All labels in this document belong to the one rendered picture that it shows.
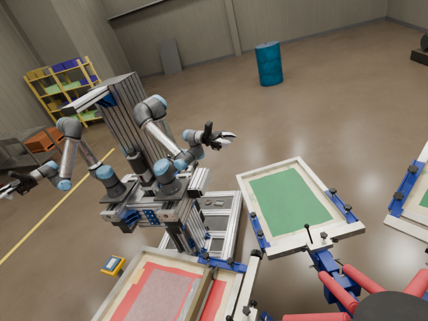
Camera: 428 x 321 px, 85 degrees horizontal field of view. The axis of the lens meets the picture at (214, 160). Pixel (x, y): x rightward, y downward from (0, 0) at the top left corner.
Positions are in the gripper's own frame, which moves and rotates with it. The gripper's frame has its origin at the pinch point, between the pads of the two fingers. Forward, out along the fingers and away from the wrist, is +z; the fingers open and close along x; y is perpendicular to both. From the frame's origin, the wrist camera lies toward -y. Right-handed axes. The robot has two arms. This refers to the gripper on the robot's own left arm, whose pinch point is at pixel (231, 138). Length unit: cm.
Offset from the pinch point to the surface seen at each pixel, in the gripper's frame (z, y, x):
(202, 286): -2, 54, 60
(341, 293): 60, 44, 35
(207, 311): 4, 63, 68
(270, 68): -240, 188, -487
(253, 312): 29, 53, 58
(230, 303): 14, 61, 59
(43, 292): -239, 149, 152
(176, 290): -21, 63, 69
